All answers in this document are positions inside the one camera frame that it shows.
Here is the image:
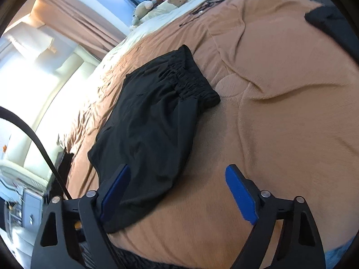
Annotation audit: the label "brown curtain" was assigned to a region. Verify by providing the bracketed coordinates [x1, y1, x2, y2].
[31, 0, 126, 59]

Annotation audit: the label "black pants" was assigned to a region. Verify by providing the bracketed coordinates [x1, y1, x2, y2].
[88, 45, 220, 233]

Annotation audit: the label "black cable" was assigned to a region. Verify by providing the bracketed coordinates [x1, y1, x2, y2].
[0, 106, 73, 200]

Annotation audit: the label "black cloth at bed edge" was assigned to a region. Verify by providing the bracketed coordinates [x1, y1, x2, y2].
[49, 149, 74, 198]

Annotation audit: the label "black garment on bed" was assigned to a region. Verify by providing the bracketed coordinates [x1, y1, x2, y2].
[304, 6, 358, 54]

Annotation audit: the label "brown bed blanket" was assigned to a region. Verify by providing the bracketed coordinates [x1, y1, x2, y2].
[60, 0, 358, 268]

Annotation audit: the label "white bed sheet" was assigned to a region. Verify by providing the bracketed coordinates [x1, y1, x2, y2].
[99, 0, 245, 62]

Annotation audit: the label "white bedside cabinet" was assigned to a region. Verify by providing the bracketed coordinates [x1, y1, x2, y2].
[0, 184, 44, 247]

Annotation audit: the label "teddy bear plush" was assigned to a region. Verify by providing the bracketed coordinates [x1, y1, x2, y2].
[132, 0, 157, 26]

